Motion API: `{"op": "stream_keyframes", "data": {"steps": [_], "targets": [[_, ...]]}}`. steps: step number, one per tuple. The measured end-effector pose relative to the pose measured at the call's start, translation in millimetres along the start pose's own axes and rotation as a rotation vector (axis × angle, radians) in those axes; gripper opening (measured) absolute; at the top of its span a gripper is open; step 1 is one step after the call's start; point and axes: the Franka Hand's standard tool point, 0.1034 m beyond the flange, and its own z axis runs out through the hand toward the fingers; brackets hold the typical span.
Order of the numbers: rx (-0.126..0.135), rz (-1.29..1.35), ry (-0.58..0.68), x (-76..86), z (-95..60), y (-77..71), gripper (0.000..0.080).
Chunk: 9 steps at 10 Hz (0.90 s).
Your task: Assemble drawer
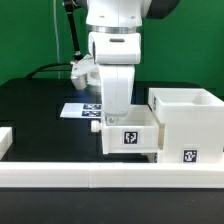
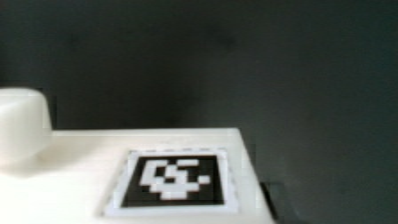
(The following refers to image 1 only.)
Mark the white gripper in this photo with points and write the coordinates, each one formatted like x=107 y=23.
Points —
x=116 y=83

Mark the white drawer tray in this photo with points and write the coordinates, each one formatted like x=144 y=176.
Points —
x=152 y=157
x=137 y=132

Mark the white drawer cabinet box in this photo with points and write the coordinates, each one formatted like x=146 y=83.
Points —
x=191 y=124

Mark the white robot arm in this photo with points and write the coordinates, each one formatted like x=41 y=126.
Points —
x=114 y=42

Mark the white marker sheet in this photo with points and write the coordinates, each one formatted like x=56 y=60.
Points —
x=81 y=110

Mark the white front fence rail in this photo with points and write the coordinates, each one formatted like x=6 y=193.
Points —
x=110 y=175

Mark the white fence rail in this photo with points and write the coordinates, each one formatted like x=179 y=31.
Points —
x=6 y=140
x=110 y=175

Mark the white left fence rail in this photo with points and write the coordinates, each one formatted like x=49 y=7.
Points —
x=6 y=140

